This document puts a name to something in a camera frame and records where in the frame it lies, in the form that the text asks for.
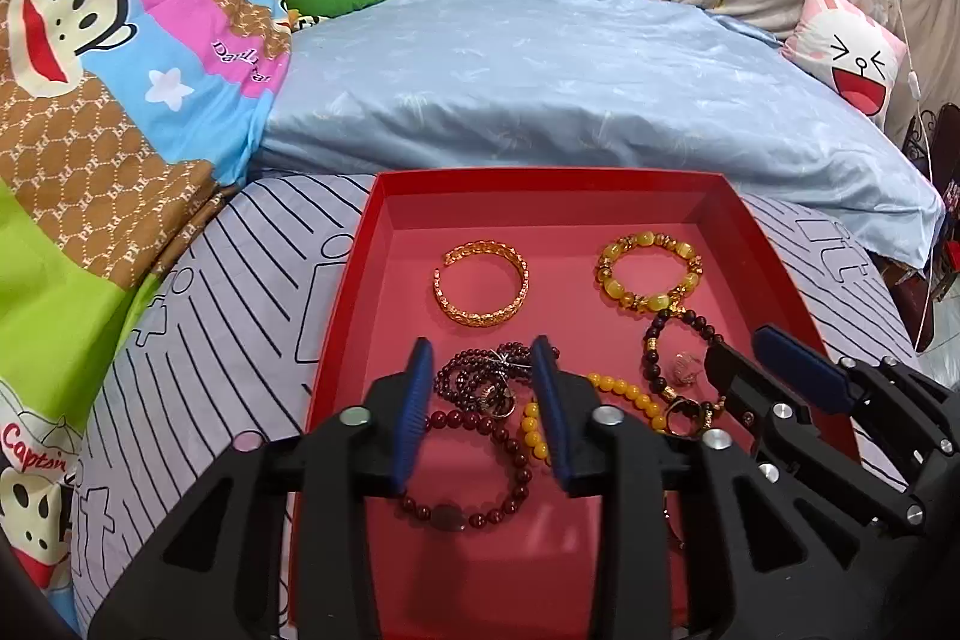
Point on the red jewelry tray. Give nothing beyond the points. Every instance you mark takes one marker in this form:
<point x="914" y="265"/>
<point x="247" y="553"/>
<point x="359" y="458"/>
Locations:
<point x="562" y="220"/>

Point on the light blue pillow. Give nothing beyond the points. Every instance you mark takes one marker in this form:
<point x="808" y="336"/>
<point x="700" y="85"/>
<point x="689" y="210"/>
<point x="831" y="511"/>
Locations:
<point x="562" y="85"/>

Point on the white bunny pillow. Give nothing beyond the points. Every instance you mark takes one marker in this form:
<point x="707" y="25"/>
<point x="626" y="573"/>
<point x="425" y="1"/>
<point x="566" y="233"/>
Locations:
<point x="847" y="63"/>

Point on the black metal rack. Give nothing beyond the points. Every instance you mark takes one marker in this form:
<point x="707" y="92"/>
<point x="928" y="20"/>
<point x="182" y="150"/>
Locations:
<point x="937" y="123"/>

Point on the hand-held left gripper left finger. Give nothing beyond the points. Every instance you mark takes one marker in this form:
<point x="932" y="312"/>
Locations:
<point x="412" y="415"/>

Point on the gold openwork bangle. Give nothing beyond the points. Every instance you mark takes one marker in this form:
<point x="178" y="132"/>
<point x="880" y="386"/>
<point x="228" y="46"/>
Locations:
<point x="450" y="310"/>

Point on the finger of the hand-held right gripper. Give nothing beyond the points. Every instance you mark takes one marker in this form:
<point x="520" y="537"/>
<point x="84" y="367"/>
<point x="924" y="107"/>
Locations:
<point x="731" y="377"/>
<point x="795" y="366"/>

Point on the grey striped sheet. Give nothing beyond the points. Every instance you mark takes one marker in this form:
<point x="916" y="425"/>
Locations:
<point x="225" y="310"/>

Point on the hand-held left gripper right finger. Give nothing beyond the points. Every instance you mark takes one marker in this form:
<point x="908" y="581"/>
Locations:
<point x="551" y="415"/>

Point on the cartoon monkey blanket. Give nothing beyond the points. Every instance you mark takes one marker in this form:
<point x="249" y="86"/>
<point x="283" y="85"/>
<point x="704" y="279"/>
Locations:
<point x="112" y="85"/>

